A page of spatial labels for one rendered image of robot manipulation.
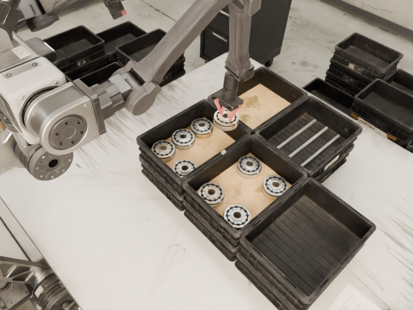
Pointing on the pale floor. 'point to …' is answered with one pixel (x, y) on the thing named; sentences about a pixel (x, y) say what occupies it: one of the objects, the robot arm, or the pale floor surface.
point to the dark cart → (279, 14)
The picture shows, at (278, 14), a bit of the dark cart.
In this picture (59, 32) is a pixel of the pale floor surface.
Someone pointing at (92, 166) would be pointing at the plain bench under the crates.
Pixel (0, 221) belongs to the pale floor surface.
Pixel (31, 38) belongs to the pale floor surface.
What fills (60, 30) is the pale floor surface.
